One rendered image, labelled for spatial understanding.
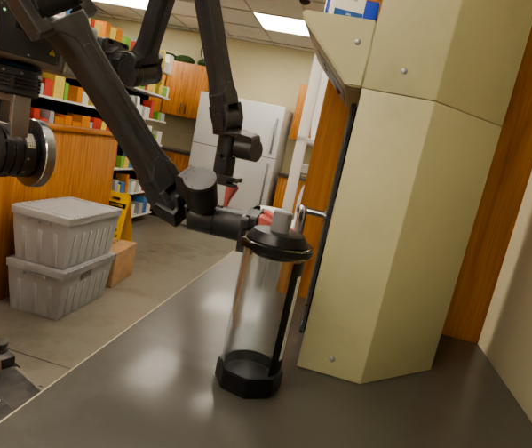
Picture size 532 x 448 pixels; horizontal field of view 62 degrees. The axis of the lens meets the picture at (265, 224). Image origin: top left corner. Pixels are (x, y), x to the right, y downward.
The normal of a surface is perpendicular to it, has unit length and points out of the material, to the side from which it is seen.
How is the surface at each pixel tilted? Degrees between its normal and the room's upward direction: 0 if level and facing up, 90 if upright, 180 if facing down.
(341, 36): 90
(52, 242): 95
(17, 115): 90
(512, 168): 90
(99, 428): 0
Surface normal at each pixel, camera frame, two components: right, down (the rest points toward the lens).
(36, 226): -0.21, 0.22
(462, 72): 0.54, 0.25
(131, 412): 0.20, -0.96
